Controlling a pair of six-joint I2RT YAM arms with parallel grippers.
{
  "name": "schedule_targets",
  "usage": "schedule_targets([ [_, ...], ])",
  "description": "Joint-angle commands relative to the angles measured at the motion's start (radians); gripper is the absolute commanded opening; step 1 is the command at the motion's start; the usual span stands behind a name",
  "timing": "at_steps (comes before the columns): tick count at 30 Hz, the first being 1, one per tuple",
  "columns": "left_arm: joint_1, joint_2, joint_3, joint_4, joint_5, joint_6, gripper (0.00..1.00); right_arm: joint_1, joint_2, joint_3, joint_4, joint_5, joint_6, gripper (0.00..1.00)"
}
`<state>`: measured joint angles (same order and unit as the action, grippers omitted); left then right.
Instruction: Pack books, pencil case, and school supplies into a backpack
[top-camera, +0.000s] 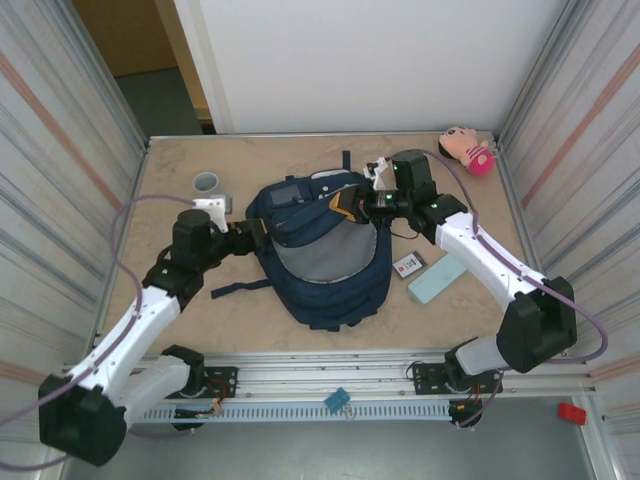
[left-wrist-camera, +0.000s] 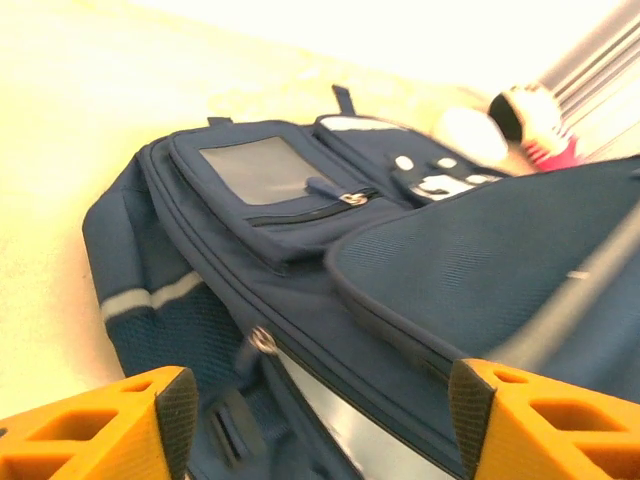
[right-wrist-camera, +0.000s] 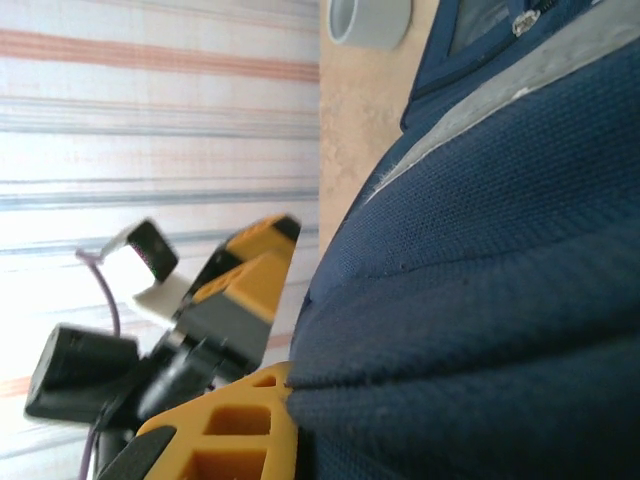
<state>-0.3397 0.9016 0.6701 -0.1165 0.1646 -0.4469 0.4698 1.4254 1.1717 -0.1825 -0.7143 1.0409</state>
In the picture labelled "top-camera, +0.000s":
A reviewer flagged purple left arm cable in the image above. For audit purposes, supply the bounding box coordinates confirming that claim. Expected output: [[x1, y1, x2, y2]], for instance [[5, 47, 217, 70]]
[[0, 194, 201, 474]]

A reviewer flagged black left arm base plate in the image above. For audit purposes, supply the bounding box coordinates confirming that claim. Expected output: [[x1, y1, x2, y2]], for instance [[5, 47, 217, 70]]
[[189, 366, 239, 400]]

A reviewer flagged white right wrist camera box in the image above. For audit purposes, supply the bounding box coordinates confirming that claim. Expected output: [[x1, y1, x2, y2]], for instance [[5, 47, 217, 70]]
[[363, 156, 395, 192]]

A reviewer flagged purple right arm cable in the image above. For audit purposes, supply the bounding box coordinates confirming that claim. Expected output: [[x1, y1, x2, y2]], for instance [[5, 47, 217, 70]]
[[424, 149, 610, 429]]

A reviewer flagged brown wooden panel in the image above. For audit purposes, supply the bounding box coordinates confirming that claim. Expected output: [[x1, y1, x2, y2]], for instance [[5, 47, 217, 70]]
[[72, 0, 179, 79]]

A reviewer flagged blue binder clip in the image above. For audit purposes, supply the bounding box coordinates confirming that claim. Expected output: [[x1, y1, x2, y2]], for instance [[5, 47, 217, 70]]
[[323, 386, 350, 411]]

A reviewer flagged red plastic block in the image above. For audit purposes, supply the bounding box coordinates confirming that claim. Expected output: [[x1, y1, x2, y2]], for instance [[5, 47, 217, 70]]
[[557, 402, 587, 426]]

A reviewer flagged aluminium mounting rail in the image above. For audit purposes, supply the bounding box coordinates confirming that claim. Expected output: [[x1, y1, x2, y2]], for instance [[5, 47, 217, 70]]
[[53, 349, 599, 401]]

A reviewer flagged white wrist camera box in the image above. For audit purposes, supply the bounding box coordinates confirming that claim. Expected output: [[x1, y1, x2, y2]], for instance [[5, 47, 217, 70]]
[[363, 156, 395, 192], [192, 196, 236, 234]]

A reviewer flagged slotted grey cable duct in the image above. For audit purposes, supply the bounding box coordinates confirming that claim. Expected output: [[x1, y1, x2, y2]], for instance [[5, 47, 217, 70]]
[[124, 403, 454, 424]]

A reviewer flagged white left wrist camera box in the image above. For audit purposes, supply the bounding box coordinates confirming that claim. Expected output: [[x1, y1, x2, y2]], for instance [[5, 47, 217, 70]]
[[192, 196, 236, 234]]

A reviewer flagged pink plush doll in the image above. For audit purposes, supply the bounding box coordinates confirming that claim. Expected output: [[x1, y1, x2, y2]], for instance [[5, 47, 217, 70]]
[[437, 125, 496, 177]]

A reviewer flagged grey plastic cup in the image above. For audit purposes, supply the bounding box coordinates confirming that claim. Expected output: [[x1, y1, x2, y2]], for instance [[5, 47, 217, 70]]
[[193, 171, 223, 199]]

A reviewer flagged small black white card box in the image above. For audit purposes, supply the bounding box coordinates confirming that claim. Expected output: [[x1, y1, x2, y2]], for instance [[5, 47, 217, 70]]
[[391, 252, 428, 279]]

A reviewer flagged small circuit board with wires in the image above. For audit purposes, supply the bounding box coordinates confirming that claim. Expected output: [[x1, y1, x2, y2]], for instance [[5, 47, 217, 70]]
[[173, 398, 224, 421], [448, 397, 484, 417]]

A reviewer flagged light blue pencil case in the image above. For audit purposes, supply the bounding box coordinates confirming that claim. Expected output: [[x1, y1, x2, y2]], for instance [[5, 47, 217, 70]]
[[407, 252, 469, 305]]

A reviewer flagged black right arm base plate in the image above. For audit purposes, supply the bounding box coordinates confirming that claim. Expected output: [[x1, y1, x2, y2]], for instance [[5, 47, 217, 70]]
[[411, 362, 503, 396]]

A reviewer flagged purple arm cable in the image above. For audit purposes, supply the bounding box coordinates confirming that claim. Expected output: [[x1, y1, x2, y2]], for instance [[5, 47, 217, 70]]
[[424, 149, 610, 429], [0, 194, 201, 474]]

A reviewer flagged navy blue school backpack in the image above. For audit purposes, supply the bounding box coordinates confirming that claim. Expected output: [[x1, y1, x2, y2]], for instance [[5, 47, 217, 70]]
[[209, 149, 392, 332]]

